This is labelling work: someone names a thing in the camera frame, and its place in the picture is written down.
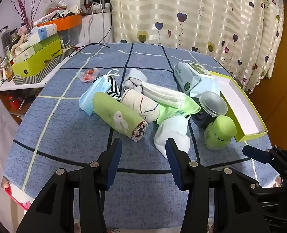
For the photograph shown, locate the black white striped sock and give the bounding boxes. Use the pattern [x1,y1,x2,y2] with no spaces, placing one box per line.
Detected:
[107,76,122,99]

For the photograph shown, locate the white power strip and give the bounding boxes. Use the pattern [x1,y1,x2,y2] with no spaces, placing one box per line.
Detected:
[91,1,112,12]

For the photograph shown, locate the grey sock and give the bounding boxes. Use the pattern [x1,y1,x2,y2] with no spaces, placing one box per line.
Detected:
[122,68,148,93]

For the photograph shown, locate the clear lidded dark container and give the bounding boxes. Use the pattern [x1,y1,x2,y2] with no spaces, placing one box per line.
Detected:
[192,91,228,129]

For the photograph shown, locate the wet wipes pack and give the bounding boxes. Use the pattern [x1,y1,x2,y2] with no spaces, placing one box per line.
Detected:
[173,62,221,97]

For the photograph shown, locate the green plastic jar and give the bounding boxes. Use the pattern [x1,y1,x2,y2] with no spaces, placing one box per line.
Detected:
[204,115,237,150]

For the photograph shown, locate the white blue box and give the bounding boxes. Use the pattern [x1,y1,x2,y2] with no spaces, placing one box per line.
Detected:
[27,24,58,45]

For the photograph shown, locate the orange lidded clear bin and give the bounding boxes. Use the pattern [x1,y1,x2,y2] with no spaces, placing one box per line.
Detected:
[37,14,83,46]

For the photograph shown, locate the clear candy packet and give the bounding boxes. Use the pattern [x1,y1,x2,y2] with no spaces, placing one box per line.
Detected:
[76,68,100,83]

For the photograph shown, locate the pile of plastic packets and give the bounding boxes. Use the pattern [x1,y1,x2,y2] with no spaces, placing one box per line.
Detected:
[45,0,82,20]

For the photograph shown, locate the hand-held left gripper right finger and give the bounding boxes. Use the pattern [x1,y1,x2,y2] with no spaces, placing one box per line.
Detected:
[165,138,271,233]

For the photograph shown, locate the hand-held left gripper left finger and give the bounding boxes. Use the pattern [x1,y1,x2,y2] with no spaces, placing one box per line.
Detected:
[16,138,123,233]

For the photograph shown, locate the wooden cabinet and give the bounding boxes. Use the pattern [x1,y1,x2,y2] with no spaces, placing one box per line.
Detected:
[249,2,287,156]

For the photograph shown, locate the white towel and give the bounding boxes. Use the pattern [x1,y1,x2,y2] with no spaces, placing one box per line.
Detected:
[141,81,190,108]

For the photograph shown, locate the white green flat box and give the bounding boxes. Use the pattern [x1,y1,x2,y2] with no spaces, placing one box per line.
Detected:
[9,33,61,63]

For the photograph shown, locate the green white cardboard box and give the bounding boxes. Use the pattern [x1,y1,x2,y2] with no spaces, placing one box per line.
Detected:
[207,71,268,142]

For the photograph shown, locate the purple dried branches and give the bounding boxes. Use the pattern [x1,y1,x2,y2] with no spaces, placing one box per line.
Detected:
[9,0,52,30]

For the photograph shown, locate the cream striped towel roll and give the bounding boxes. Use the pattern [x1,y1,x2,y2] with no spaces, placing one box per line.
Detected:
[120,89,160,123]

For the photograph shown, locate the red object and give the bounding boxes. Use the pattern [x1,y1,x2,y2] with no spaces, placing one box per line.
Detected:
[7,95,21,111]

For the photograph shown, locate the lime green cardboard box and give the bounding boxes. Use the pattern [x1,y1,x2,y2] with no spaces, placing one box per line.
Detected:
[11,39,62,77]

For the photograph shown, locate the white top side table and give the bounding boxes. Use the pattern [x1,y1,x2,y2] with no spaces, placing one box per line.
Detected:
[0,42,86,125]

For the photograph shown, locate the dark glass jar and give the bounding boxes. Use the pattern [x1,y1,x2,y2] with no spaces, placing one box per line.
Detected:
[0,25,19,51]

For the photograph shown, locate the green rabbit print towel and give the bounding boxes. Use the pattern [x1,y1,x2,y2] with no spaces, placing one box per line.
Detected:
[92,92,149,142]

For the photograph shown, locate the light green cloth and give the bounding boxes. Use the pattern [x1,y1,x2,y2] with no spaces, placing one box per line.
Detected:
[156,95,201,124]

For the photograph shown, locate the heart print curtain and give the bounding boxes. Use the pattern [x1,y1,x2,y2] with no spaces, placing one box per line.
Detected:
[104,0,286,93]

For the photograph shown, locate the floral printed cloth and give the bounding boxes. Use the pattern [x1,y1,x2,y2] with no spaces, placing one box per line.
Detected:
[1,177,34,210]

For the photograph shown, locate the black cable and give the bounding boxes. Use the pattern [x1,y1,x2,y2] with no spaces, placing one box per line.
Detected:
[71,11,113,54]

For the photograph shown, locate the blue checked tablecloth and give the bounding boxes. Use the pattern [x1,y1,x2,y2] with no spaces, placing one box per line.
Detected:
[4,42,284,233]

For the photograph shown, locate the blue face mask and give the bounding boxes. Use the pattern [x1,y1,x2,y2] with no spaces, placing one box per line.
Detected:
[79,69,121,116]

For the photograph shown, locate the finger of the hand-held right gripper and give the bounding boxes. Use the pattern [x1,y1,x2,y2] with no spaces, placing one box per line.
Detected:
[242,145,287,187]

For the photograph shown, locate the white cable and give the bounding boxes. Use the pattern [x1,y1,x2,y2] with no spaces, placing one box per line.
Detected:
[90,1,105,46]

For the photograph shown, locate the black white striped tray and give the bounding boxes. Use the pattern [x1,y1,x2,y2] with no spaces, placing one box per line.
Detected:
[13,44,76,85]

